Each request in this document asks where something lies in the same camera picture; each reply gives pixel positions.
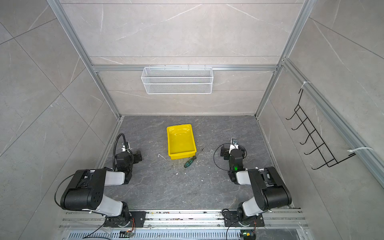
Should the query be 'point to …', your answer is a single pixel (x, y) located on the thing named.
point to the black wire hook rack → (321, 150)
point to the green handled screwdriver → (189, 162)
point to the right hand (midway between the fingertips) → (231, 144)
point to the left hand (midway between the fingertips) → (129, 148)
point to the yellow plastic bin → (181, 141)
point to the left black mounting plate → (138, 217)
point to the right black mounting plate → (231, 220)
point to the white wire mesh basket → (177, 80)
